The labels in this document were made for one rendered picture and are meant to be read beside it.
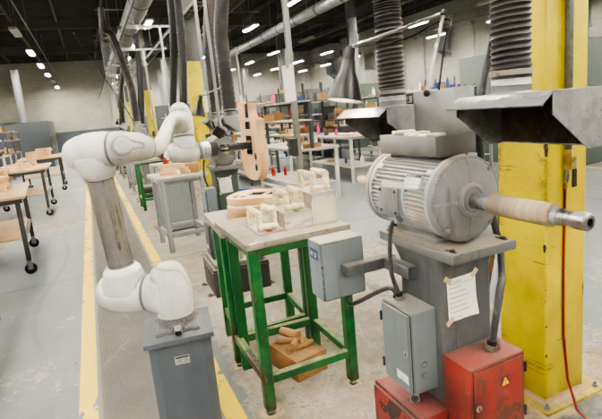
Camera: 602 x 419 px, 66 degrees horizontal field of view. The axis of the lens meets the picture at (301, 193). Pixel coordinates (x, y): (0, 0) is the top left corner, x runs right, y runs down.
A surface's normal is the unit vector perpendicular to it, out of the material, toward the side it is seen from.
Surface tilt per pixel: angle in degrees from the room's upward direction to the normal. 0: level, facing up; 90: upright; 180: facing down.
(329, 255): 90
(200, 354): 90
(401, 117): 90
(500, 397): 90
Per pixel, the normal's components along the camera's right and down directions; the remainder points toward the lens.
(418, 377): 0.41, 0.13
